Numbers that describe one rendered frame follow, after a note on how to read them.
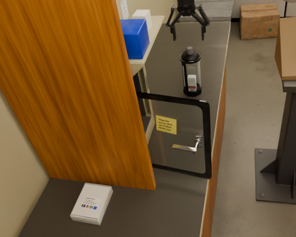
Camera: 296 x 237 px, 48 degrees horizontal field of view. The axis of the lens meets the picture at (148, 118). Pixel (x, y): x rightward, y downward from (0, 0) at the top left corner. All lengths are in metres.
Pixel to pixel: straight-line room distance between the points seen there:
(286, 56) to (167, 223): 1.09
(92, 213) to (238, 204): 1.35
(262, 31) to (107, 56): 3.24
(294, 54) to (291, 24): 0.16
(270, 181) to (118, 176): 1.46
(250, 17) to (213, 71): 2.09
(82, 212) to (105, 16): 0.78
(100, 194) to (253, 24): 3.05
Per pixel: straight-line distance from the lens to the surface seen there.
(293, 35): 1.96
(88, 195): 1.41
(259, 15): 4.01
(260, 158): 2.72
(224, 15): 3.93
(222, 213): 2.43
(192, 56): 1.67
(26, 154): 1.48
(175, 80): 1.93
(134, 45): 1.05
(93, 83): 1.06
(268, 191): 2.54
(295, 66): 1.92
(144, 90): 1.55
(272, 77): 3.52
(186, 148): 1.17
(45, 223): 1.46
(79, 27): 0.96
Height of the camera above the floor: 2.08
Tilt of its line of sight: 42 degrees down
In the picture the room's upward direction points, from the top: 11 degrees counter-clockwise
